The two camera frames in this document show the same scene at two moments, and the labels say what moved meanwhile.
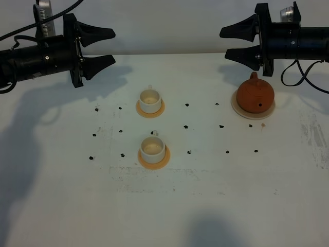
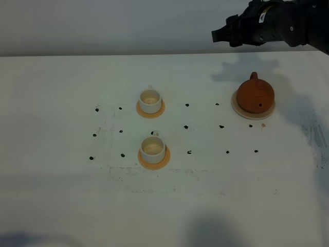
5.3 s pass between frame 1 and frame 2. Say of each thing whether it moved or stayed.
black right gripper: moved
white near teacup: stayed
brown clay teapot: stayed
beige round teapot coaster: stayed
